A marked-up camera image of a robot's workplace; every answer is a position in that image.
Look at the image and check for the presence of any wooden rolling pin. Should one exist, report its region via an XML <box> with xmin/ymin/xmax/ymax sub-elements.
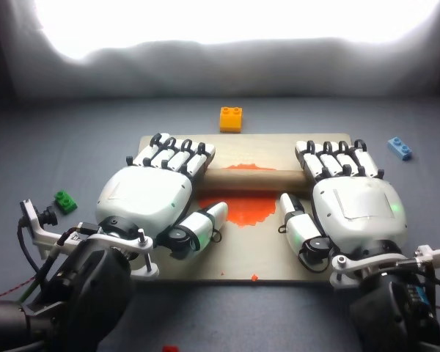
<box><xmin>197</xmin><ymin>169</ymin><xmax>312</xmax><ymax>197</ymax></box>

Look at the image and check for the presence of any pale wooden board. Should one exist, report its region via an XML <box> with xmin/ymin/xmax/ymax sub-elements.
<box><xmin>133</xmin><ymin>132</ymin><xmax>355</xmax><ymax>283</ymax></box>

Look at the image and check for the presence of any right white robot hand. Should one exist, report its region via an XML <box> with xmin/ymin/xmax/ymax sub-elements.
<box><xmin>278</xmin><ymin>139</ymin><xmax>408</xmax><ymax>274</ymax></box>

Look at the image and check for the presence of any yellow toy block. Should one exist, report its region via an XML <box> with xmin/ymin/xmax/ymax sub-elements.
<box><xmin>219</xmin><ymin>106</ymin><xmax>243</xmax><ymax>133</ymax></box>

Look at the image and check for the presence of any blue toy block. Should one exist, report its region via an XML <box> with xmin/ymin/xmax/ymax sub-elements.
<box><xmin>386</xmin><ymin>136</ymin><xmax>413</xmax><ymax>161</ymax></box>

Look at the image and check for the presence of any grey table cloth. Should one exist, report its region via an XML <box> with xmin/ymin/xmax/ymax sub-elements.
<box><xmin>0</xmin><ymin>95</ymin><xmax>440</xmax><ymax>352</ymax></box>

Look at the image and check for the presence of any grey backdrop sheet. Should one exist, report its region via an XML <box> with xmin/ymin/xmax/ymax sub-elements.
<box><xmin>0</xmin><ymin>34</ymin><xmax>440</xmax><ymax>100</ymax></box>

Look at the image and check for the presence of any green toy block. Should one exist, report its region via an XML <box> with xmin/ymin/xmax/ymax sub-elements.
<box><xmin>53</xmin><ymin>189</ymin><xmax>78</xmax><ymax>215</ymax></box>

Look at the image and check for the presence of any orange modelling clay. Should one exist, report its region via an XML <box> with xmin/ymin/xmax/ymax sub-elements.
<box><xmin>197</xmin><ymin>163</ymin><xmax>279</xmax><ymax>228</ymax></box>

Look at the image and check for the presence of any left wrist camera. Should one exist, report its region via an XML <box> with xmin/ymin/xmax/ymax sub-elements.
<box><xmin>20</xmin><ymin>199</ymin><xmax>59</xmax><ymax>235</ymax></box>

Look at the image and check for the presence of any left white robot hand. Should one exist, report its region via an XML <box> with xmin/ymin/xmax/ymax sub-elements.
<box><xmin>95</xmin><ymin>132</ymin><xmax>229</xmax><ymax>260</ymax></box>

